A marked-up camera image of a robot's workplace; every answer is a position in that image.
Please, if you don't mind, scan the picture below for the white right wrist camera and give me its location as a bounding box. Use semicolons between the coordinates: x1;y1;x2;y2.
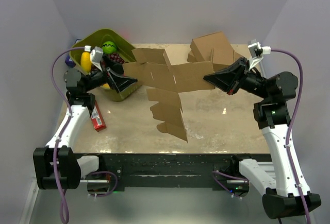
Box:
247;39;271;63

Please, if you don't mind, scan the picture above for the cardboard box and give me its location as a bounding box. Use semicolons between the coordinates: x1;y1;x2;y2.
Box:
187;51;205;63
190;31;243;67
123;48;214;141

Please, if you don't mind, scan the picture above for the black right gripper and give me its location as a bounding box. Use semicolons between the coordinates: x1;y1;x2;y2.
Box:
204;57;271;100

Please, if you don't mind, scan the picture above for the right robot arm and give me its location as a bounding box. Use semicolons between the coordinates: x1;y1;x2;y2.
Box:
203;58;321;219

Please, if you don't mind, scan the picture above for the small yellow fruit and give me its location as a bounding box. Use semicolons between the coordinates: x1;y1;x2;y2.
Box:
102;83;111;90

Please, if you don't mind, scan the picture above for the blue box behind basket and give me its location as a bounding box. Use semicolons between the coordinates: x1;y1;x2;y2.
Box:
64;54;76;68

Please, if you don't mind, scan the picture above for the red snack packet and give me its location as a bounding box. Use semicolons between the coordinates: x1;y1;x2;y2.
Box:
90;103;107;132

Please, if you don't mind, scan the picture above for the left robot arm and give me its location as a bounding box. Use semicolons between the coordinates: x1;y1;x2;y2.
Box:
33;67;137;189

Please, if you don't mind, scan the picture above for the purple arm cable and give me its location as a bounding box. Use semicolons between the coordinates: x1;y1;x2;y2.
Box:
212;48;311;224
51;46;119;222

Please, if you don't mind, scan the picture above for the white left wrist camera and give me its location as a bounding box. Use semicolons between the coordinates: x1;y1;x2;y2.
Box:
84;45;104;63

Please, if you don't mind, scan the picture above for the dark purple grape bunch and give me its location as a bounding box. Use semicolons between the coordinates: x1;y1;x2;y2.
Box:
106;53;127;65

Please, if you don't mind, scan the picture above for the green apple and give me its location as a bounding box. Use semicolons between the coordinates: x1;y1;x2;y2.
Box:
102;41;117;54

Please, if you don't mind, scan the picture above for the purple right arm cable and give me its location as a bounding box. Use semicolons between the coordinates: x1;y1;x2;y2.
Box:
212;48;311;224

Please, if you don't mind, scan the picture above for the green plastic basket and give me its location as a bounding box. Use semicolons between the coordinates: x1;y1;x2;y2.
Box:
73;29;141;102

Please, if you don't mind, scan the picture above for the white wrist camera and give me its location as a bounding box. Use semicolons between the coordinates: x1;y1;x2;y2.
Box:
84;45;104;63
247;39;271;63

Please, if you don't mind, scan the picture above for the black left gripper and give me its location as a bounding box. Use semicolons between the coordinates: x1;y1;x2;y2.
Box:
84;55;137;93

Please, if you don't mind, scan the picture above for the yellow mango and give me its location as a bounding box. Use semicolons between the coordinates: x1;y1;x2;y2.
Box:
80;51;92;73

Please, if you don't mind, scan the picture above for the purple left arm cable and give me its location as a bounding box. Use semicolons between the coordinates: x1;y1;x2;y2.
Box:
51;46;119;222

